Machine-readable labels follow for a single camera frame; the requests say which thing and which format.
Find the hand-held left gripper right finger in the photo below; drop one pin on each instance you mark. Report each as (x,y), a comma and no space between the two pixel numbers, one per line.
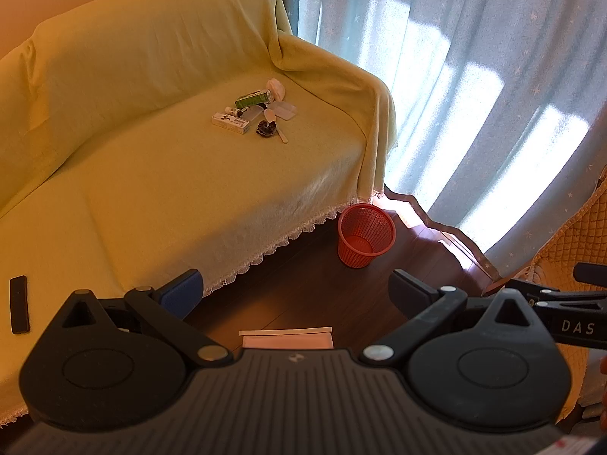
(408,291)

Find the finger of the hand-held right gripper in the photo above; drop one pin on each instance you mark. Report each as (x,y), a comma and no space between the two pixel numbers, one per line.
(559,294)
(593,275)

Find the red plastic mesh basket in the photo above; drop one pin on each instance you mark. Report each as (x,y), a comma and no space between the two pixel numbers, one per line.
(365,241)

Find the light blue star curtain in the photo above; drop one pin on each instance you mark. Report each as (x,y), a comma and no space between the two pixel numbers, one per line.
(427,57)

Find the pink plastic spoon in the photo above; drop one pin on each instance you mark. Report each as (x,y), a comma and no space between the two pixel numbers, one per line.
(270,116)

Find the clear plastic case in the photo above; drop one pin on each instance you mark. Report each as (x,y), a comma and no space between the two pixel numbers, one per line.
(286,110)

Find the yellow quilted chair cover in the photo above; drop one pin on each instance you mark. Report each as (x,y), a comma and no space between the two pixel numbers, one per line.
(564,246)

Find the flat white pink box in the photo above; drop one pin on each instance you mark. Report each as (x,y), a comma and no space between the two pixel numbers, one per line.
(284,341)

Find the white medicine box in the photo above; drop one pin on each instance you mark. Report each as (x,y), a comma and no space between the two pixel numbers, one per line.
(230,123)

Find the small brown bottle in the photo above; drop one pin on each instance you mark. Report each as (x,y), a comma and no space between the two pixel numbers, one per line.
(234,112)

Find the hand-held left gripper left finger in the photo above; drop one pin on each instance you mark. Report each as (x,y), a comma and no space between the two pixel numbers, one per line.
(182,290)

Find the sofa with yellow-green cover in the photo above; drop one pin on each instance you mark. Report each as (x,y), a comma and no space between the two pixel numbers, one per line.
(166,175)

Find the black phone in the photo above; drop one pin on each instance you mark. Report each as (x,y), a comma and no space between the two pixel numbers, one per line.
(19,303)

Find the green medicine box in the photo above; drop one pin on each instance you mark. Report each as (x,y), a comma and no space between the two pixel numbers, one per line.
(251,99)

